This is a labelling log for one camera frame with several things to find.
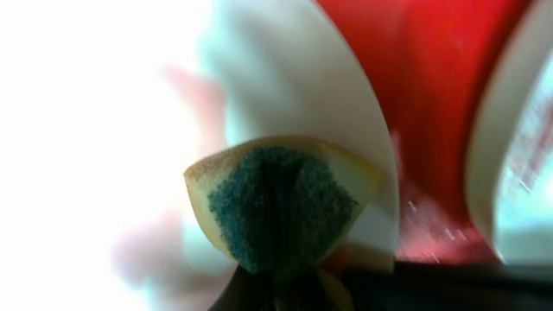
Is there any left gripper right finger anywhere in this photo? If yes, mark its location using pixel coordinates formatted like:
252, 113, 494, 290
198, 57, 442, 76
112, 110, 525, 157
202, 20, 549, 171
280, 270, 355, 311

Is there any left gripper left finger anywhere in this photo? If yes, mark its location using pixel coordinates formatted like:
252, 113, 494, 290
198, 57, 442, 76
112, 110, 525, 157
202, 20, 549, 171
208, 265, 277, 311

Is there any green yellow sponge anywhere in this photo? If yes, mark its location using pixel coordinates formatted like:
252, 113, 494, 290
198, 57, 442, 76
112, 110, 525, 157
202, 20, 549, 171
183, 136, 382, 277

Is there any white round plate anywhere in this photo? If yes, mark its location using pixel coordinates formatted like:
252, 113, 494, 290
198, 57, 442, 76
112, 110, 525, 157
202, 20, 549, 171
115, 1, 399, 310

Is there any light blue plate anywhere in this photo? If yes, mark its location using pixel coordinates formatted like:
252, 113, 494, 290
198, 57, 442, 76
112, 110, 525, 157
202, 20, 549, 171
465, 0, 552, 264

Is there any red plastic tray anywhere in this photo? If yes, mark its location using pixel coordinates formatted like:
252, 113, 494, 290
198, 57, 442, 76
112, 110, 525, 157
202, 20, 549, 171
320, 0, 528, 264

